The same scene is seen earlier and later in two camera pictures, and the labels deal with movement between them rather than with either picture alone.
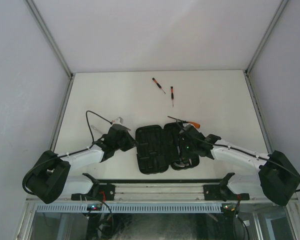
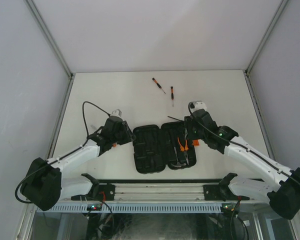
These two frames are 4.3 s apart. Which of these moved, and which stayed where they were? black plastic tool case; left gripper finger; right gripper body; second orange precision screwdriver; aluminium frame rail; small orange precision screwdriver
Moved: right gripper body; left gripper finger
Stayed: black plastic tool case; aluminium frame rail; second orange precision screwdriver; small orange precision screwdriver
